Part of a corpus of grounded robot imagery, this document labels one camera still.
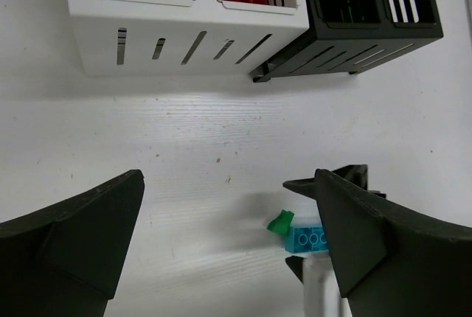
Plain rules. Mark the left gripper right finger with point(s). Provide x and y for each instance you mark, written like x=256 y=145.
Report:
x=426 y=272

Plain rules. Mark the small green lego piece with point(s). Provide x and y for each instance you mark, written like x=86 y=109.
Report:
x=281 y=224

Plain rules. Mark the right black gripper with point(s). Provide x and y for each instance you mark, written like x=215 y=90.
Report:
x=355 y=232

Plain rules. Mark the black double container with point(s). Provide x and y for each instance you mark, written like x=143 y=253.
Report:
x=354 y=36

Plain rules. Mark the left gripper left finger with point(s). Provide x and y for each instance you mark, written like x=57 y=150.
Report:
x=66 y=259

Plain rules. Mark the white double container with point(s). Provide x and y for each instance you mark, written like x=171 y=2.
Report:
x=190 y=37

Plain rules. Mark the cyan lego brick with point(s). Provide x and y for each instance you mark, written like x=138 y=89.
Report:
x=306 y=239

